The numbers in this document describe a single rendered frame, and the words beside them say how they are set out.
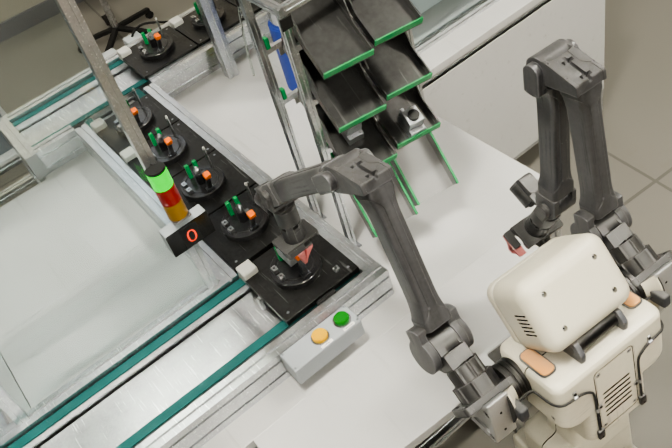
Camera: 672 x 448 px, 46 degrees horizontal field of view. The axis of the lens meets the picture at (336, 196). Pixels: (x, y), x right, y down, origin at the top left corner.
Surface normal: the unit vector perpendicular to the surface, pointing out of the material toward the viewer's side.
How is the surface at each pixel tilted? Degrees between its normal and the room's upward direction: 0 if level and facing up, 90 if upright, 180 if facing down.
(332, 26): 25
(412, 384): 0
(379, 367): 0
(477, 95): 90
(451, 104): 90
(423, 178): 45
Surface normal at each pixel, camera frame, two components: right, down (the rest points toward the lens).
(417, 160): 0.17, -0.11
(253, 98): -0.22, -0.69
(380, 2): 0.00, -0.40
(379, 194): 0.47, 0.06
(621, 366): 0.51, 0.39
